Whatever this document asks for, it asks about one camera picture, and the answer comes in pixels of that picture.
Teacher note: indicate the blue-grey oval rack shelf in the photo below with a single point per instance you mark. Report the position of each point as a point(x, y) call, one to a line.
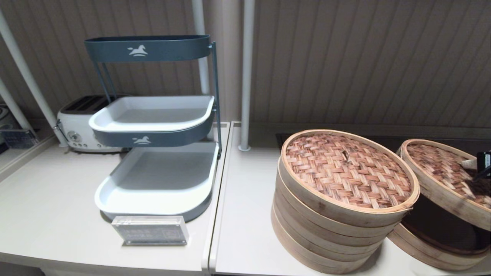
point(172, 49)

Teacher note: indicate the small woven bamboo steamer lid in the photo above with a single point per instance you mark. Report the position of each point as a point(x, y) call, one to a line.
point(433, 165)

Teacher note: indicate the large bamboo steamer basket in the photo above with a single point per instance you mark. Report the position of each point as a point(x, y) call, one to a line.
point(307, 251)
point(307, 224)

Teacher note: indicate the small dark acrylic sign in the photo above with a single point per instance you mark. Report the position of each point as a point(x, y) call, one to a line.
point(17, 138)

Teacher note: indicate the clear acrylic warning sign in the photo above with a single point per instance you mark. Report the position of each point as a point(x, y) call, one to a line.
point(150, 230)

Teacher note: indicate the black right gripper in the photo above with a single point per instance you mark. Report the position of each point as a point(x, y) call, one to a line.
point(484, 163)

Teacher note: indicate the white retro toaster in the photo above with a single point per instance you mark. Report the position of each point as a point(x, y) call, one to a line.
point(76, 126)

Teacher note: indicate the blue-grey metal rack frame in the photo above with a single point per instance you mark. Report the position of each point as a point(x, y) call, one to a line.
point(215, 96)

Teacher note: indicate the white-lined blue-grey rack tray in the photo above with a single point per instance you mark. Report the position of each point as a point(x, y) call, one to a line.
point(153, 179)
point(153, 114)

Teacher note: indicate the low bamboo steamer base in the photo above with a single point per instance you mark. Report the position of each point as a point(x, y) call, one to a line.
point(422, 253)

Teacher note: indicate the white metal support pole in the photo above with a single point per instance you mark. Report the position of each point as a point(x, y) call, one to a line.
point(27, 73)
point(247, 76)
point(13, 105)
point(199, 19)

